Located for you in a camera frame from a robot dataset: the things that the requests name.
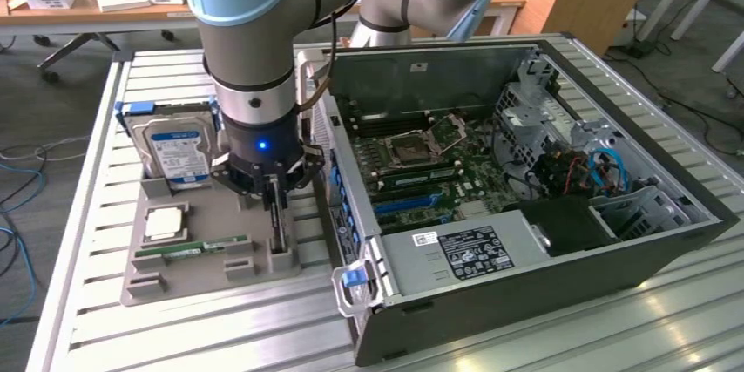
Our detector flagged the CPU socket metal frame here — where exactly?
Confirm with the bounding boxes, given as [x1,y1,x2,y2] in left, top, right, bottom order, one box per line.
[384,130,438,169]

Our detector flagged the open metal socket cover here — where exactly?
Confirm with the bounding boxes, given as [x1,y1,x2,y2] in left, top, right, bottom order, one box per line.
[426,112,474,156]

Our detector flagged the black power strip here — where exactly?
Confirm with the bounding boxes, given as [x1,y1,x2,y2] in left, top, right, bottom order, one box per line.
[604,40,648,59]

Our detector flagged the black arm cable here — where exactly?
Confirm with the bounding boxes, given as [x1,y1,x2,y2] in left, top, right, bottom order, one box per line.
[290,0,342,146]

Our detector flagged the grey floor cable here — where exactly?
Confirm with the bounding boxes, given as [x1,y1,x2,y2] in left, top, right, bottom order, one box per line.
[0,136,92,162]

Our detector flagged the blue expansion slot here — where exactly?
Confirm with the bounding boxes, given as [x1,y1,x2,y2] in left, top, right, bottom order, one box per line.
[371,191,447,219]

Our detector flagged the silver disk bay bracket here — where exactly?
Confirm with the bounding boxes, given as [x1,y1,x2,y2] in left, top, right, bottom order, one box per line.
[586,184,699,242]

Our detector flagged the green graphics card black fan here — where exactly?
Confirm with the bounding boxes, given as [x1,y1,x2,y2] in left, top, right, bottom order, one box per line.
[264,208,294,256]

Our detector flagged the silver perforated drive cage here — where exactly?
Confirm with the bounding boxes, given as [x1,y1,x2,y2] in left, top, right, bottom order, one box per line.
[492,79,586,172]

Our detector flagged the black floor cable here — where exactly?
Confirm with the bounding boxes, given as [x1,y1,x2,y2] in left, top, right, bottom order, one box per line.
[604,5,744,155]

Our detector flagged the black power connector bundle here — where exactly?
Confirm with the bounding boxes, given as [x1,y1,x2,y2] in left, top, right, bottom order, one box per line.
[531,152,588,197]

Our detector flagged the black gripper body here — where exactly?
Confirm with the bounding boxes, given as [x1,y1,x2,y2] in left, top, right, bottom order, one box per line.
[223,105,308,194]

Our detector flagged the black open PC case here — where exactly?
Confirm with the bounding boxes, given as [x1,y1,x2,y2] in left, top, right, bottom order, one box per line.
[295,38,743,367]

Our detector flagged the silver CPU chip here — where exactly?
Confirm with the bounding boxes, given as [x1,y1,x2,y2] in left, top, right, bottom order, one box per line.
[143,208,188,241]

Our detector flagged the white floor device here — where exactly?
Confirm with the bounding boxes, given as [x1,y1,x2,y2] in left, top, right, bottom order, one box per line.
[622,9,650,47]

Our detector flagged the grey plastic parts rack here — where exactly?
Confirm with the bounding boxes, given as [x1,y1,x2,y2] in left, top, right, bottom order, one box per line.
[119,162,304,308]

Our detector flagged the grey power supply unit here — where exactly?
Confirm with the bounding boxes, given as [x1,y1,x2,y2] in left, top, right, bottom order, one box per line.
[380,209,551,297]

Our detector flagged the green RAM stick bare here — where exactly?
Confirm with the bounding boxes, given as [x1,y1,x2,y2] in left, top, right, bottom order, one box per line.
[136,235,251,260]

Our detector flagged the hard disk in blue caddy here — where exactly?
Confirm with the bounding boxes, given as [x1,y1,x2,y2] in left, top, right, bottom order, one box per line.
[114,99,226,191]

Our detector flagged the blue floor cable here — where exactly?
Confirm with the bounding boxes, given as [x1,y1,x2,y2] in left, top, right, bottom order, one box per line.
[0,162,46,328]

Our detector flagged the green motherboard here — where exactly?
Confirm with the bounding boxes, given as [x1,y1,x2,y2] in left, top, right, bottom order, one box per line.
[347,104,528,233]

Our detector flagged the blue data wire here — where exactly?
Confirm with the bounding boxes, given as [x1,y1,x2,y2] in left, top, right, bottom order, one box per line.
[586,147,635,197]

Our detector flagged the silver chipset heatsink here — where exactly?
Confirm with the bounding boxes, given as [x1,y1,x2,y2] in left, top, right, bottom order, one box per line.
[459,201,496,221]

